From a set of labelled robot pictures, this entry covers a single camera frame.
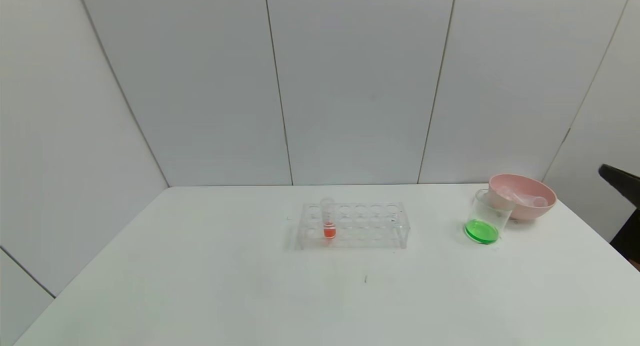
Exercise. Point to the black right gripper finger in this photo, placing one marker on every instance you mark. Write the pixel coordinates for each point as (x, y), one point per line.
(622, 181)

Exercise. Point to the blue pigment plastic test tube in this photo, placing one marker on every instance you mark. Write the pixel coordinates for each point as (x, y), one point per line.
(535, 201)

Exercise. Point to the yellow pigment plastic test tube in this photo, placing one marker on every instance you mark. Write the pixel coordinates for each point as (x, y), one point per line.
(504, 191)

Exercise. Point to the clear glass beaker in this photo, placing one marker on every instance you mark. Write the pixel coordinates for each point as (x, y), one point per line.
(482, 230)

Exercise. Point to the clear acrylic test tube rack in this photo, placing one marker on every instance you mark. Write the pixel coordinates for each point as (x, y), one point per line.
(357, 231)

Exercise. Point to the orange pigment plastic test tube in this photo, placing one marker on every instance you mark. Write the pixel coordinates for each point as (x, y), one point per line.
(328, 231)

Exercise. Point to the pink plastic bowl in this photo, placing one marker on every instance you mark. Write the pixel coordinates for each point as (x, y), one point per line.
(530, 213)

